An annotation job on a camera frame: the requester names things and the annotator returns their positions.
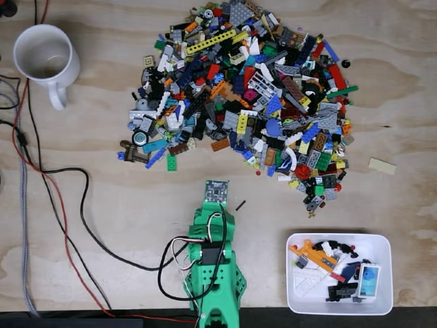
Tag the white lego brick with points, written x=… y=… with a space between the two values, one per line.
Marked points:
x=327 y=248

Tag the small black lego rod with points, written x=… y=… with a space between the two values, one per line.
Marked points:
x=240 y=205

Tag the brown lego brick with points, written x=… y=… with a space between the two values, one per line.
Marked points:
x=179 y=149

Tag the orange lego brick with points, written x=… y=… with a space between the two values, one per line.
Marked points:
x=219 y=145

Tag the narrow blue lego plate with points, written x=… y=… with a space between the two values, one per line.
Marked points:
x=155 y=158

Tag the teal lego plate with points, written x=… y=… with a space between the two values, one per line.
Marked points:
x=153 y=146

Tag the orange lego plate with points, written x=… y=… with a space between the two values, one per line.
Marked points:
x=270 y=156

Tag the dark brown lego piece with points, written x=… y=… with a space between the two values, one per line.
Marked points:
x=136 y=155

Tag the small grey lego brick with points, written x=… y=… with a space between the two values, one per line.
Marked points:
x=302 y=262

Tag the grey studded lego plate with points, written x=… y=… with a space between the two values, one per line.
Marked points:
x=231 y=120

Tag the black lego wheel silver hub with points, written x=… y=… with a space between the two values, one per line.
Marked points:
x=140 y=138

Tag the small blue lego piece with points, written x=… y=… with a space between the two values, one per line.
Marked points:
x=120 y=156

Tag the white curved lego arch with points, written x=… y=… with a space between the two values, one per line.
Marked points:
x=293 y=157

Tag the red lego gear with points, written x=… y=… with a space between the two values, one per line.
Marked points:
x=302 y=171

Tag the orange lego assembly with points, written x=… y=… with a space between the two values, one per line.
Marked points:
x=312 y=256

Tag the blue round lego dish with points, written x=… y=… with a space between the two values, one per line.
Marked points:
x=274 y=127

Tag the small green lego plate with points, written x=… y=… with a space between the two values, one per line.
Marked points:
x=319 y=190

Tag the white lego plate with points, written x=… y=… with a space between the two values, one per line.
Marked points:
x=307 y=283

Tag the yellow lego tile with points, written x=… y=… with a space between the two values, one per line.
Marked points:
x=304 y=147

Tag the grey square lego plate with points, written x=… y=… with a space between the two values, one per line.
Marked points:
x=330 y=194

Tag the dark green lego plate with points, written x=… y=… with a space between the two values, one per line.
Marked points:
x=323 y=161

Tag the magenta lego piece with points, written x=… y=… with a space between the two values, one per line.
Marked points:
x=251 y=95

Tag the blue lego wedge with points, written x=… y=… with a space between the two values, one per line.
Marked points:
x=274 y=106

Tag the red round lego stud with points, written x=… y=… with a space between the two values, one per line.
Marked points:
x=338 y=187

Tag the white lattice lego piece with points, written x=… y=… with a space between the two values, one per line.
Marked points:
x=261 y=83

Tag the red lego slope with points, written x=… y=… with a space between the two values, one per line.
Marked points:
x=213 y=71

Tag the dark blue lego piece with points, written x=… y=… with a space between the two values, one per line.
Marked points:
x=350 y=271

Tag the black lego assembly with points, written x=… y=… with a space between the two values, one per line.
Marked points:
x=341 y=292

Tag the reddish brown lego plate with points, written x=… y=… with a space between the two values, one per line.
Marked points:
x=292 y=88

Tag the tan square lego tile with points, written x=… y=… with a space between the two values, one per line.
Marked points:
x=149 y=61

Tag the white blue printed lego box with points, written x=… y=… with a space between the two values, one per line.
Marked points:
x=368 y=280

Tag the tan lego plate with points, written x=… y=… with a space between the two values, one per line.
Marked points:
x=382 y=166

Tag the lime yellow lego plate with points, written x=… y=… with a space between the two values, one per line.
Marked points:
x=240 y=37

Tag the long green lego plate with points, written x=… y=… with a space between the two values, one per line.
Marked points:
x=343 y=92

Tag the white plastic bin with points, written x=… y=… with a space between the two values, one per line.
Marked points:
x=382 y=304

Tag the long red lego brick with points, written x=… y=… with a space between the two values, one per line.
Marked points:
x=338 y=77

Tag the black round lego piece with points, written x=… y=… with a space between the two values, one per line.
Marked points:
x=346 y=64

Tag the yellow technic brick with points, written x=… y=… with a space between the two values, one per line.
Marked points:
x=242 y=123

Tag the light grey long plate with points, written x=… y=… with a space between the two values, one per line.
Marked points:
x=141 y=114

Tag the yellow technic beam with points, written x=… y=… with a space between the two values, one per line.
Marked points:
x=211 y=41

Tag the large grey wedge plate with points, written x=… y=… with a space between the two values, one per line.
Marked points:
x=240 y=12

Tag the white ceramic mug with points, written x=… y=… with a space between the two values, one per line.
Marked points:
x=44 y=51

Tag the black object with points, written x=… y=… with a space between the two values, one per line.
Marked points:
x=7 y=7

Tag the camera circuit board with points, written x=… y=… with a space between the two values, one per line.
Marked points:
x=216 y=191

